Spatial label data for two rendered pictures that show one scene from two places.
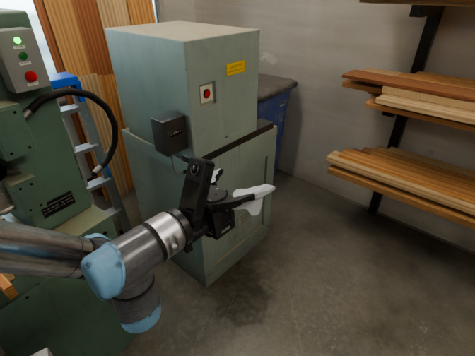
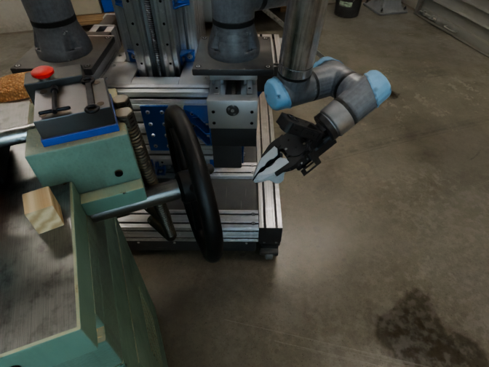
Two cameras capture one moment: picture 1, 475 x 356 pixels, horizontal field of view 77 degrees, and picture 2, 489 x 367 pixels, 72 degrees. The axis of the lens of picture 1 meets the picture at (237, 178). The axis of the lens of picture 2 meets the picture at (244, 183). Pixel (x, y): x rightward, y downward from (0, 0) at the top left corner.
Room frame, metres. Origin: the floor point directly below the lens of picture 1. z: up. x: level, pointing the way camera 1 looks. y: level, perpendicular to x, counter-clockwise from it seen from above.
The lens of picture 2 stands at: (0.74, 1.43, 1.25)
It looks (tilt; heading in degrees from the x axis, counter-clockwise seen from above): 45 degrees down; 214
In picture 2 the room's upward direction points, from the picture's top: straight up
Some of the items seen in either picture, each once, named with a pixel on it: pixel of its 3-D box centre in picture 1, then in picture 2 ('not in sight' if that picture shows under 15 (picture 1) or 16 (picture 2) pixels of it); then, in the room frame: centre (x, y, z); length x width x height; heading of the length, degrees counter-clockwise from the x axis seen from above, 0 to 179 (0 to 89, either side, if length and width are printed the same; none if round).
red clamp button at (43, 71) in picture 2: not in sight; (42, 72); (0.53, 0.94, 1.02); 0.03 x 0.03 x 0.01
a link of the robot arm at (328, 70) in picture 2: not in sight; (329, 79); (0.00, 1.18, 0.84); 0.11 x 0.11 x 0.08; 60
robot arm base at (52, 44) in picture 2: not in sight; (59, 33); (0.22, 0.45, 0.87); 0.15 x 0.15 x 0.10
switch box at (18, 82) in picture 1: (19, 60); not in sight; (0.90, 0.62, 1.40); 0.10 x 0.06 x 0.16; 145
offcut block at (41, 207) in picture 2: not in sight; (43, 210); (0.65, 1.07, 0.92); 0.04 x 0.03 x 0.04; 63
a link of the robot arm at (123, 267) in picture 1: (124, 262); not in sight; (0.32, 0.18, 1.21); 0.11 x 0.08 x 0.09; 137
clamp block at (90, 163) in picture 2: not in sight; (85, 141); (0.53, 0.99, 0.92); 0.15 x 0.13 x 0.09; 55
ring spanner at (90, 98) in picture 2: not in sight; (89, 93); (0.51, 1.02, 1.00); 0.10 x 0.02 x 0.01; 55
